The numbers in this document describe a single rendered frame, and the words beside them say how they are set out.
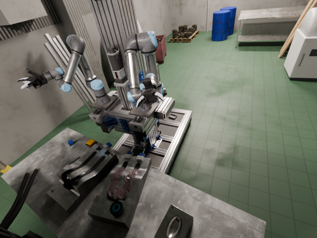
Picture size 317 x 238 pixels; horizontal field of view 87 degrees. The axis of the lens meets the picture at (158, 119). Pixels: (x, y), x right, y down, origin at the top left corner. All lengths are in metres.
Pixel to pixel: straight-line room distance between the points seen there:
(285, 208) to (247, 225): 1.11
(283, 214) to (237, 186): 0.46
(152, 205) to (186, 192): 0.24
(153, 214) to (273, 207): 1.42
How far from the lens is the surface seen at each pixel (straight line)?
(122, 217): 1.16
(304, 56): 4.30
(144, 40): 1.29
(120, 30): 1.53
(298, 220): 2.32
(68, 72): 1.67
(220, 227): 1.22
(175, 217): 1.16
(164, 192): 1.29
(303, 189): 2.53
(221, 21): 6.73
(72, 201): 1.42
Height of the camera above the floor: 1.95
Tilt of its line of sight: 40 degrees down
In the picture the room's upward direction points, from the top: 10 degrees counter-clockwise
